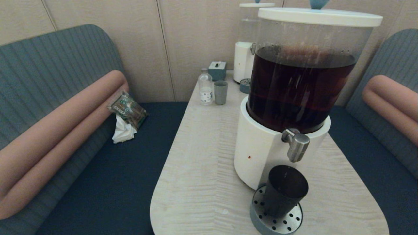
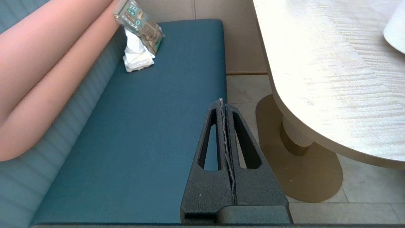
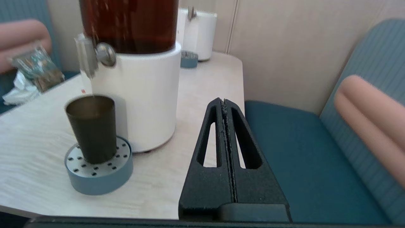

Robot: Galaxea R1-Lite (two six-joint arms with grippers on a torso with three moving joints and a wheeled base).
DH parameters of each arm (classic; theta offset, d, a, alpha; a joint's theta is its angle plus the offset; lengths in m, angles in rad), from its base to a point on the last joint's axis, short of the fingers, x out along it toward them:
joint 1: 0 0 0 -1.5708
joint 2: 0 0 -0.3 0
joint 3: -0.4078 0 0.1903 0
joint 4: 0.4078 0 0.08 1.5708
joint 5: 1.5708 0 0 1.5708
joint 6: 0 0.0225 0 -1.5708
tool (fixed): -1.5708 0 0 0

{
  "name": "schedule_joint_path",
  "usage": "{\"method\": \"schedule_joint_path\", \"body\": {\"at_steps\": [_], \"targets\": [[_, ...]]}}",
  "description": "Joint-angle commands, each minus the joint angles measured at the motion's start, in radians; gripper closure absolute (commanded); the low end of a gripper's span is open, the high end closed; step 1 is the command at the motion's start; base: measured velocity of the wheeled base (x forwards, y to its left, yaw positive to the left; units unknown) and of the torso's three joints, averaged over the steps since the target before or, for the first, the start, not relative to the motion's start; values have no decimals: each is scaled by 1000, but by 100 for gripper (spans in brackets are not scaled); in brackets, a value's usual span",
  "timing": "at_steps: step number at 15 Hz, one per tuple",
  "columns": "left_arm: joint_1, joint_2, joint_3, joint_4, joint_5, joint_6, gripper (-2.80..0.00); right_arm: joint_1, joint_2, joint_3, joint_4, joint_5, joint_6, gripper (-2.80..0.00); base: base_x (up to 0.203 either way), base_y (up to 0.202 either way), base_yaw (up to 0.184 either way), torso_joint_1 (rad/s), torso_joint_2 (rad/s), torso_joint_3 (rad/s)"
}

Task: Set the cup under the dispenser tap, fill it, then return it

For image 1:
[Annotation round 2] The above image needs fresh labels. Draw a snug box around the silver dispenser tap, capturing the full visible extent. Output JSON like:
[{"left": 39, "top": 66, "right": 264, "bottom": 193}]
[{"left": 281, "top": 128, "right": 311, "bottom": 163}]

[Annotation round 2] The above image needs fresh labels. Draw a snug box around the black plastic cup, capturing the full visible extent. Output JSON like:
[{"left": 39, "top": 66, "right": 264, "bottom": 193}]
[{"left": 261, "top": 165, "right": 309, "bottom": 218}]

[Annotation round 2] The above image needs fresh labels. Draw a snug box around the grey-green cup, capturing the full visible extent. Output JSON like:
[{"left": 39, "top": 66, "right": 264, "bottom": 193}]
[{"left": 214, "top": 80, "right": 228, "bottom": 105}]

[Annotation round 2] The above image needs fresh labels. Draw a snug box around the clear plastic water bottle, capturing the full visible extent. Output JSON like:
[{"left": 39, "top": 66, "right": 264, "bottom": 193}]
[{"left": 198, "top": 68, "right": 214, "bottom": 106}]

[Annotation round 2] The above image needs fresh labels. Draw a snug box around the blue-grey tissue box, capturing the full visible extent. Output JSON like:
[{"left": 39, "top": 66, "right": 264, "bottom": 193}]
[{"left": 208, "top": 61, "right": 227, "bottom": 82}]

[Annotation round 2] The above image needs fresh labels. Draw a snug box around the small clear water dispenser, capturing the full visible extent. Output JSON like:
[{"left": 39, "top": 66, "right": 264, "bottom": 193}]
[{"left": 233, "top": 6, "right": 262, "bottom": 83}]

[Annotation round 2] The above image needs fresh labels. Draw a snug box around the green snack packet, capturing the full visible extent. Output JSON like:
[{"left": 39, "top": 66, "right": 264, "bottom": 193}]
[{"left": 108, "top": 91, "right": 149, "bottom": 130}]

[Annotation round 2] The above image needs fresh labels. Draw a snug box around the crumpled white tissue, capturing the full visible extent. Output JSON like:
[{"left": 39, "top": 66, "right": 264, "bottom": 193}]
[{"left": 112, "top": 114, "right": 137, "bottom": 144}]

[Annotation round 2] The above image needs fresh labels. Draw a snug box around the dark blue seat cushion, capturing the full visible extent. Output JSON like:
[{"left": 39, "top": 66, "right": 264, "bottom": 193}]
[
  {"left": 328, "top": 105, "right": 418, "bottom": 235},
  {"left": 36, "top": 102, "right": 189, "bottom": 235}
]

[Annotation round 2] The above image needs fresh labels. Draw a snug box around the white small dispenser lid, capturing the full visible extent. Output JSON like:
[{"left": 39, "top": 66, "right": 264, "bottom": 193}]
[{"left": 239, "top": 0, "right": 276, "bottom": 8}]

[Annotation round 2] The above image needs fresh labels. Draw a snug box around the round grey perforated drip tray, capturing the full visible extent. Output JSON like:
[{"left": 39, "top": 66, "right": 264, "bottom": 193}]
[{"left": 250, "top": 184, "right": 303, "bottom": 235}]

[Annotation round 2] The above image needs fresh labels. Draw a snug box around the pink bolster cushion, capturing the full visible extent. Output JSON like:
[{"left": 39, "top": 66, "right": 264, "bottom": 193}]
[
  {"left": 0, "top": 70, "right": 128, "bottom": 199},
  {"left": 366, "top": 75, "right": 418, "bottom": 123},
  {"left": 0, "top": 82, "right": 129, "bottom": 220},
  {"left": 362, "top": 88, "right": 418, "bottom": 146}
]

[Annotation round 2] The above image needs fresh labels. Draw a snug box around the white large dispenser lid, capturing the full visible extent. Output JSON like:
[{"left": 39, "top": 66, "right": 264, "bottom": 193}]
[{"left": 258, "top": 0, "right": 383, "bottom": 27}]

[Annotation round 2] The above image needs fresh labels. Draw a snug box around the grey-green ribbed bench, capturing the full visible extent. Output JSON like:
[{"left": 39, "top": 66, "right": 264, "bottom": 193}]
[
  {"left": 340, "top": 28, "right": 418, "bottom": 178},
  {"left": 0, "top": 24, "right": 129, "bottom": 235}
]

